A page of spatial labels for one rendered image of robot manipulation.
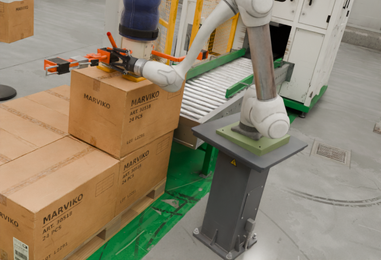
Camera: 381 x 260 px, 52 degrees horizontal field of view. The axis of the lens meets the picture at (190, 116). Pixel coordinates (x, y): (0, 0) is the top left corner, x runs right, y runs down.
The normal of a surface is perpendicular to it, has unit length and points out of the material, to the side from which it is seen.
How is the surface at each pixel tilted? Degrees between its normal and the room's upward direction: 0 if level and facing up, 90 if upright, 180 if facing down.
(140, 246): 0
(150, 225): 0
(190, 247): 0
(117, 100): 90
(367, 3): 90
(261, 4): 82
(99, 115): 90
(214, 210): 90
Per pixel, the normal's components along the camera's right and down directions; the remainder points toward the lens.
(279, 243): 0.16, -0.90
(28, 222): -0.47, 0.29
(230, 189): -0.67, 0.19
